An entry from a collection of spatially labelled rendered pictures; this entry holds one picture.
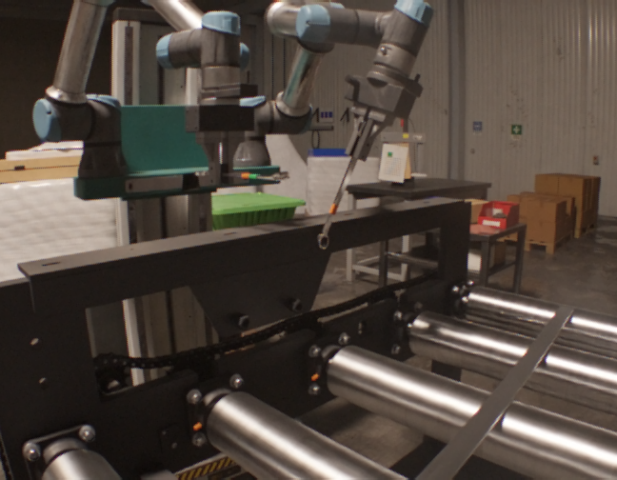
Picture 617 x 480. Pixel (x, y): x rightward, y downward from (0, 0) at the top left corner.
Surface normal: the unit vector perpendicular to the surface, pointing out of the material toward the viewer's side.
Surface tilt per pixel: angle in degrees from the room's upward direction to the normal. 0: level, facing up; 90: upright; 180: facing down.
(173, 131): 90
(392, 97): 74
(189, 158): 90
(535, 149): 90
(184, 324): 90
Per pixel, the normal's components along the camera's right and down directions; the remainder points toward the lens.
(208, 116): 0.70, 0.14
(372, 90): -0.69, -0.13
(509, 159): -0.72, 0.14
